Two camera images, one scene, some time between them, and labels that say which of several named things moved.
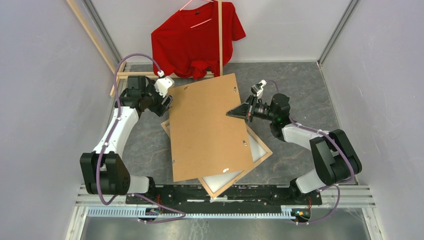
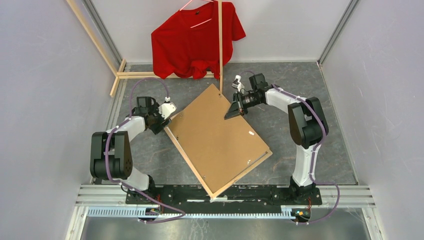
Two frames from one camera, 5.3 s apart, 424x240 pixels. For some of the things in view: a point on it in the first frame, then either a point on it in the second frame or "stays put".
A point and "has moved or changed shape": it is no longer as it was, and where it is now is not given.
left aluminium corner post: x=93 y=13 stays put
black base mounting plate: x=239 y=195 stays put
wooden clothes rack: x=126 y=74 stays put
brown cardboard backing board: x=205 y=140 has moved or changed shape
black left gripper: x=160 y=109 -> x=157 y=128
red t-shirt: x=187 y=42 stays put
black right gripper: x=244 y=111 -> x=235 y=110
